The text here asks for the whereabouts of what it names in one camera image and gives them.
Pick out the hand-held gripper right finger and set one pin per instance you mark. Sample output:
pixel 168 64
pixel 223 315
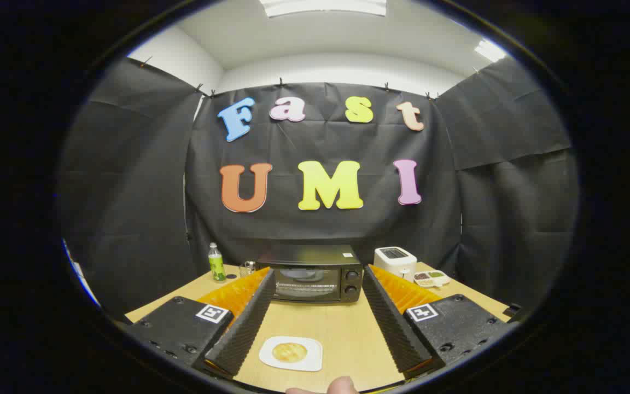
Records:
pixel 389 323

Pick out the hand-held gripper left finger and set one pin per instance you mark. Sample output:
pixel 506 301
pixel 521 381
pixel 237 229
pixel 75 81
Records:
pixel 249 323

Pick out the golden bread roll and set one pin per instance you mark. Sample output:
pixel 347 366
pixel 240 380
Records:
pixel 290 352

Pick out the black toaster oven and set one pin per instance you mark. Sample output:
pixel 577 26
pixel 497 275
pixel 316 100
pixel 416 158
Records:
pixel 315 254

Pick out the white slot toaster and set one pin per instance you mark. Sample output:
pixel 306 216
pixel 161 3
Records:
pixel 397 265

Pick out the small divided snack tray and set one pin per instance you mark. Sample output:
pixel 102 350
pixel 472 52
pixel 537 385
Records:
pixel 431 279

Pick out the green label drink bottle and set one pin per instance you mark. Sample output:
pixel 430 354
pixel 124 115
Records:
pixel 217 268

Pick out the white square plate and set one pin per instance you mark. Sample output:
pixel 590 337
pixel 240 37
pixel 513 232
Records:
pixel 314 347

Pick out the black backdrop cloth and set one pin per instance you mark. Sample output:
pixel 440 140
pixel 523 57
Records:
pixel 320 230

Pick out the small ceiling light panel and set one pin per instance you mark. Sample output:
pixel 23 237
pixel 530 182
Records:
pixel 490 50

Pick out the long ceiling light panel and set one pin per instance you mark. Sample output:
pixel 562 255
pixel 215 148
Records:
pixel 323 6

